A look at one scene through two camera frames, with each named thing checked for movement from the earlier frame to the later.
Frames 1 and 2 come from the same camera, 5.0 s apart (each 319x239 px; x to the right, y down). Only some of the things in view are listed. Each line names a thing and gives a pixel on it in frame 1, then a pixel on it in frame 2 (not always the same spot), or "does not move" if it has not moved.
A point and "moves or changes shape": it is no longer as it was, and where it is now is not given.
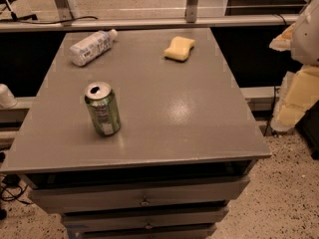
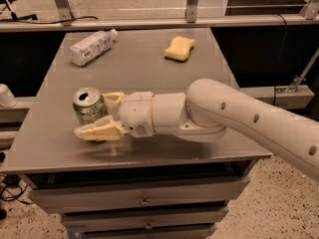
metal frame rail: (72, 25) does not move
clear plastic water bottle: (92, 47) does not move
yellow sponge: (178, 51) does not move
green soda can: (103, 108) moves or changes shape
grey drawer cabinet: (186, 148) does not move
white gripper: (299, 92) -> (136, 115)
